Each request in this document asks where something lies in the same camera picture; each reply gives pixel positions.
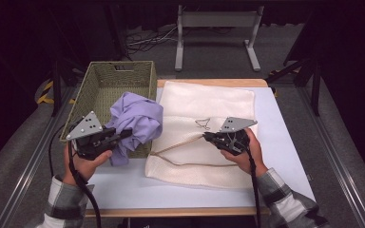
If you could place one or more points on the black stand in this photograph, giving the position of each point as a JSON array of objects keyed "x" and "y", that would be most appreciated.
[
  {"x": 56, "y": 88},
  {"x": 313, "y": 85}
]

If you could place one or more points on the person's left hand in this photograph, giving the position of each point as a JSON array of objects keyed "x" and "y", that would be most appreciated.
[{"x": 82, "y": 167}]

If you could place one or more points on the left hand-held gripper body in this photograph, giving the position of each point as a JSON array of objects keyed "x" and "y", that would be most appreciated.
[{"x": 87, "y": 133}]

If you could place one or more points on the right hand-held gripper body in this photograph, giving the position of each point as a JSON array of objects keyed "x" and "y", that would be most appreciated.
[{"x": 234, "y": 139}]

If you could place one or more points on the metal floor rail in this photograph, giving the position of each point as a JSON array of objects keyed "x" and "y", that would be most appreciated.
[
  {"x": 339, "y": 164},
  {"x": 28, "y": 164}
]

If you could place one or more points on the yellow black striped tape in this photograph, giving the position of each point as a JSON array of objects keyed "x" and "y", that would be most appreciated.
[{"x": 46, "y": 91}]

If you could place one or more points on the person's right hand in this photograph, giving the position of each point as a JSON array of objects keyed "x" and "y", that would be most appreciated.
[{"x": 250, "y": 158}]

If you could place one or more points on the purple garment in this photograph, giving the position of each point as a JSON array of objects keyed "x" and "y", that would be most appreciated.
[{"x": 139, "y": 117}]

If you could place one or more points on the cream mesh laundry bag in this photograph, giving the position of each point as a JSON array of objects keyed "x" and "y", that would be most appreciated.
[{"x": 202, "y": 101}]

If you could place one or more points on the grey metal stand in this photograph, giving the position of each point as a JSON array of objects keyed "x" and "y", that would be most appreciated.
[{"x": 218, "y": 19}]

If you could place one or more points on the olive woven basket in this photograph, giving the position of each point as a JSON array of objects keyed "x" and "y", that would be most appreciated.
[{"x": 107, "y": 82}]

